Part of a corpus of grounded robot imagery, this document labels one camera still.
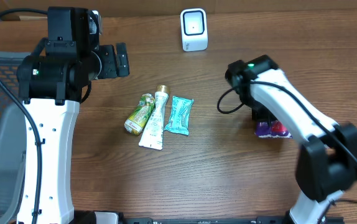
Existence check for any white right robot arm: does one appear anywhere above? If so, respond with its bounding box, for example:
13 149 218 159
225 55 357 223

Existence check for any brown cardboard backdrop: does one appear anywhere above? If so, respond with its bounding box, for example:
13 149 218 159
0 0 357 17

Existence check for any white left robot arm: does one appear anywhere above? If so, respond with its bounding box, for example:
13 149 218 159
17 7 129 223

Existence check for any red floral pantyliner pack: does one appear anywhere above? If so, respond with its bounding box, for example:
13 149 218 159
255 121 292 139

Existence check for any white barcode scanner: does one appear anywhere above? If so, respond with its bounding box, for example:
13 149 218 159
180 8 208 52

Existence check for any white tube gold cap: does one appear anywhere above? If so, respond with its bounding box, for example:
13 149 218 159
139 85 169 150

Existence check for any green wet wipes pack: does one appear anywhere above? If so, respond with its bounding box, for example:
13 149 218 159
164 96 194 136

